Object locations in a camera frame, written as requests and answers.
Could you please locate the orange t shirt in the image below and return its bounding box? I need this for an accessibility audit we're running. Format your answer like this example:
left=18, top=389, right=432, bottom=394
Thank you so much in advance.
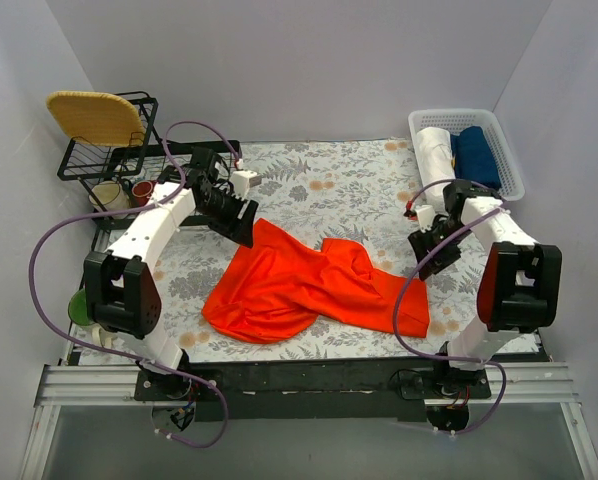
left=202, top=219, right=430, bottom=344

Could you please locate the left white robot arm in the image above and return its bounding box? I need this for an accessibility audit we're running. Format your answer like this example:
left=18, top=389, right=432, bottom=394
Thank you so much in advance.
left=84, top=147, right=260, bottom=400

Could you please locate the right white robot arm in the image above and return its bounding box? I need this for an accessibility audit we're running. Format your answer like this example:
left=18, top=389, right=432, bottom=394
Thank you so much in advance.
left=405, top=179, right=562, bottom=398

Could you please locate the rolled blue t shirt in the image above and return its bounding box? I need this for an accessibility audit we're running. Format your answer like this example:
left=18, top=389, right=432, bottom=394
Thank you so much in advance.
left=450, top=126, right=501, bottom=190

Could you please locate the rolled white t shirt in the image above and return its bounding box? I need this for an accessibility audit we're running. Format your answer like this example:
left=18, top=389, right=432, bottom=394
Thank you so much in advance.
left=415, top=127, right=455, bottom=186

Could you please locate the red mug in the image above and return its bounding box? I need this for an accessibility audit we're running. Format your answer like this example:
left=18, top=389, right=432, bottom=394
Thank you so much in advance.
left=131, top=180, right=155, bottom=208

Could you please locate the white plastic basket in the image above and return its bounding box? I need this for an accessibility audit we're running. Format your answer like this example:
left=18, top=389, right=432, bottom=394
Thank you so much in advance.
left=408, top=108, right=525, bottom=202

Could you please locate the cream mug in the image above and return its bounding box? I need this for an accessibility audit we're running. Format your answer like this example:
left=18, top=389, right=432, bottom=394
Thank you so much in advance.
left=88, top=181, right=130, bottom=219

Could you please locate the woven yellow plate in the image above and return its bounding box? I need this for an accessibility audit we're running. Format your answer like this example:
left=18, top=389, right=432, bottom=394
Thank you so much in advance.
left=46, top=91, right=146, bottom=147

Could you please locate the green floral mug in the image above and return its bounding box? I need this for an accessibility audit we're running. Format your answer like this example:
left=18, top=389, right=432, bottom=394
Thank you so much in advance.
left=68, top=288, right=116, bottom=349

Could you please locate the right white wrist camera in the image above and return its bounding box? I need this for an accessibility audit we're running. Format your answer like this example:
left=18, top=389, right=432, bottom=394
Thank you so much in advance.
left=404, top=201, right=436, bottom=232

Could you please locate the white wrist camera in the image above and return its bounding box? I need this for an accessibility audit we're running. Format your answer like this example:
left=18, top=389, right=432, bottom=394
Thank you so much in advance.
left=404, top=201, right=436, bottom=232
left=230, top=170, right=262, bottom=195

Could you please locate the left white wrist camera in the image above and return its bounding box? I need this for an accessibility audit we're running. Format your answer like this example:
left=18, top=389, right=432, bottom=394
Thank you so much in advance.
left=230, top=170, right=262, bottom=195

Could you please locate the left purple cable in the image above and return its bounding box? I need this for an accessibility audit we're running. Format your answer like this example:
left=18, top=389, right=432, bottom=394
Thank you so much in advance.
left=28, top=121, right=245, bottom=450

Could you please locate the black wire dish rack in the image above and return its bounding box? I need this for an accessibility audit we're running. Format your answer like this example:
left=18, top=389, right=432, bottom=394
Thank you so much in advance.
left=57, top=91, right=239, bottom=226

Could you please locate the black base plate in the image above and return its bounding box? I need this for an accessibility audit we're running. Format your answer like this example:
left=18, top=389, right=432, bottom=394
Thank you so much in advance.
left=134, top=357, right=491, bottom=422

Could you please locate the aluminium frame rail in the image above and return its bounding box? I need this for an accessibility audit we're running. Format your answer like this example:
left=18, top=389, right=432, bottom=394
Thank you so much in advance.
left=23, top=360, right=598, bottom=479

